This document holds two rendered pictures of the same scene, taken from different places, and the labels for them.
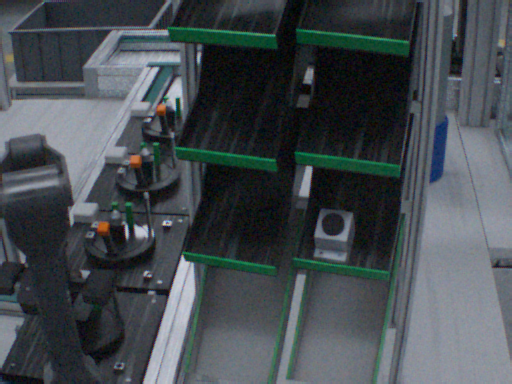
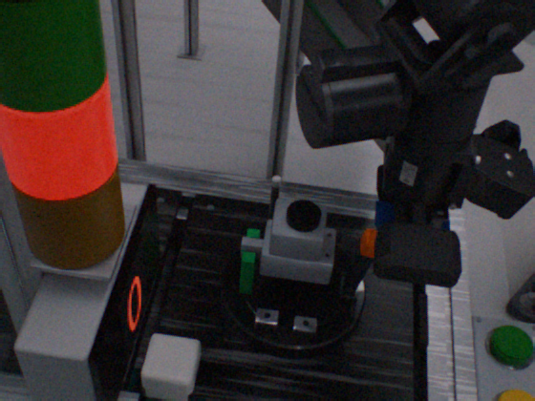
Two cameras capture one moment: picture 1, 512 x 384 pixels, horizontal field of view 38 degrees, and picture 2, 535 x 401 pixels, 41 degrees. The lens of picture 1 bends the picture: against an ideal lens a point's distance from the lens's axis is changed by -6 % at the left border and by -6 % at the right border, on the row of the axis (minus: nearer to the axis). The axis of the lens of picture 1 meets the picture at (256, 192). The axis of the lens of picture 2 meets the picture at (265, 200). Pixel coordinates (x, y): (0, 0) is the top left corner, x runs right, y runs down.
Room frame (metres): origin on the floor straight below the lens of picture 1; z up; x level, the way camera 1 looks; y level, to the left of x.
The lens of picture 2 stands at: (1.02, 0.71, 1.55)
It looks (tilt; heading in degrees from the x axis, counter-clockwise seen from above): 47 degrees down; 267
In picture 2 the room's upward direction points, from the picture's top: 6 degrees clockwise
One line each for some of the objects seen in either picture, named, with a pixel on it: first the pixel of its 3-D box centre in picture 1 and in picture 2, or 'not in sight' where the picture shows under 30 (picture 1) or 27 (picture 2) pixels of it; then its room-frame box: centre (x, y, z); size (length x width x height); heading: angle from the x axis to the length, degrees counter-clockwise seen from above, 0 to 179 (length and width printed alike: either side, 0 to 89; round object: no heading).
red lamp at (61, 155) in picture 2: not in sight; (55, 121); (1.10, 0.47, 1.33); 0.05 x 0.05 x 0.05
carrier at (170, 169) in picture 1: (146, 164); not in sight; (1.46, 0.23, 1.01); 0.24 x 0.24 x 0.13; 83
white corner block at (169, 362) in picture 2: not in sight; (171, 368); (1.07, 0.38, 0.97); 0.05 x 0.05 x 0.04; 83
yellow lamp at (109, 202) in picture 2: not in sight; (70, 199); (1.10, 0.47, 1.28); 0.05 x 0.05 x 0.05
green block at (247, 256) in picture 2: not in sight; (247, 273); (1.01, 0.30, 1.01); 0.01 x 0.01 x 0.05; 83
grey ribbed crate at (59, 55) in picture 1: (94, 37); not in sight; (3.07, 0.67, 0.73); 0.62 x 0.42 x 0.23; 83
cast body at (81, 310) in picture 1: (77, 287); (288, 236); (0.97, 0.29, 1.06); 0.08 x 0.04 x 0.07; 174
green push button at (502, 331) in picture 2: not in sight; (510, 347); (0.75, 0.33, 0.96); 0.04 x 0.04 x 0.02
